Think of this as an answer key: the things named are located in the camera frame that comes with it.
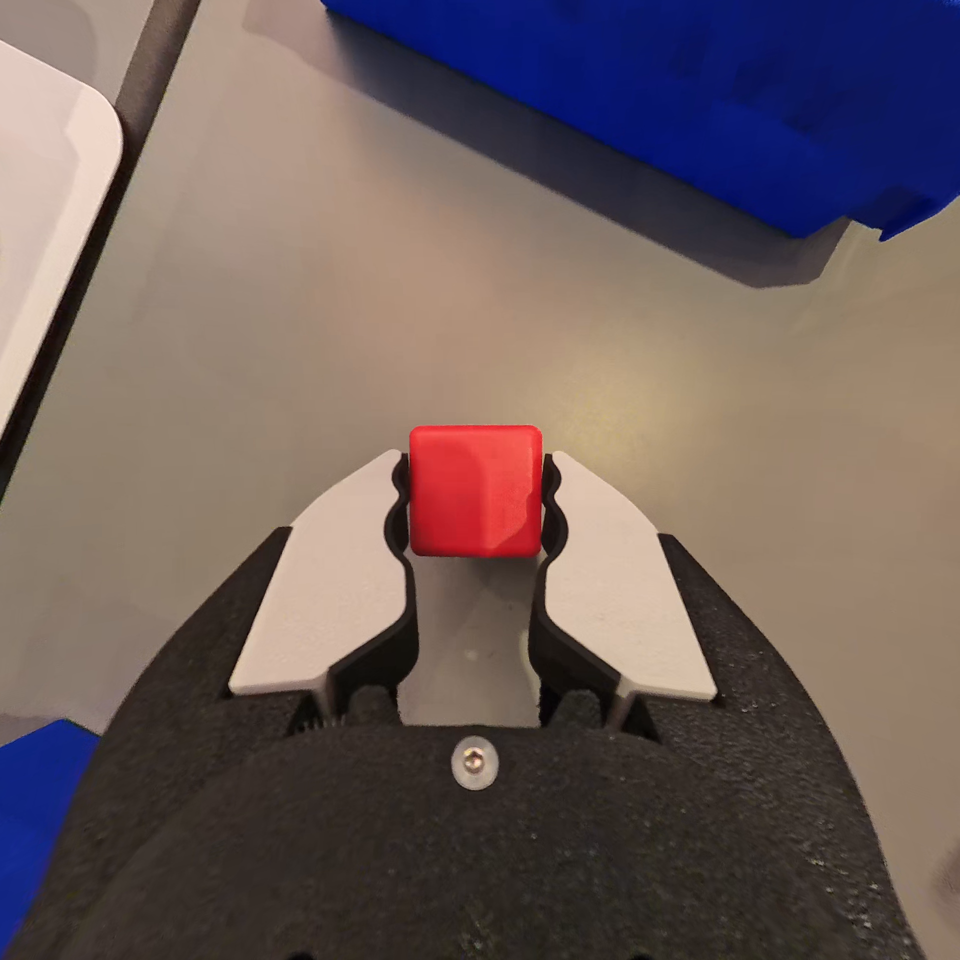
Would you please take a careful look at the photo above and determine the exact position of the blue plastic bin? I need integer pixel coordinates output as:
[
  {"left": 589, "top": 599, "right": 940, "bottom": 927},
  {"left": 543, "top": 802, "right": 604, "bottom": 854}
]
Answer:
[
  {"left": 321, "top": 0, "right": 960, "bottom": 243},
  {"left": 0, "top": 717, "right": 105, "bottom": 960}
]

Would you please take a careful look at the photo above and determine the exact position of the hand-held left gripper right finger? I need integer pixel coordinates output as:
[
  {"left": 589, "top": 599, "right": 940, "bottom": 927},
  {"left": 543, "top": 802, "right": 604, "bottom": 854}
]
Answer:
[{"left": 530, "top": 450, "right": 718, "bottom": 724}]

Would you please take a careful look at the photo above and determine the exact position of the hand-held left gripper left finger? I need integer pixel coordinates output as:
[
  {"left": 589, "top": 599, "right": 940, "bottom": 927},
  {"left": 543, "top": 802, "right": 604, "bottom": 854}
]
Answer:
[{"left": 228, "top": 447, "right": 421, "bottom": 721}]

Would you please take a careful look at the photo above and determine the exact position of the white sign stand base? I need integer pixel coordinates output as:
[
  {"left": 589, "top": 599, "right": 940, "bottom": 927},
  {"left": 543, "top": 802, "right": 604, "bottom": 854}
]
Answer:
[{"left": 0, "top": 41, "right": 126, "bottom": 445}]

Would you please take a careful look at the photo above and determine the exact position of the red magnetic cube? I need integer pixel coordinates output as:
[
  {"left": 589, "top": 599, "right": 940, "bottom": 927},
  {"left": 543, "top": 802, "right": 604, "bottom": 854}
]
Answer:
[{"left": 408, "top": 425, "right": 547, "bottom": 559}]

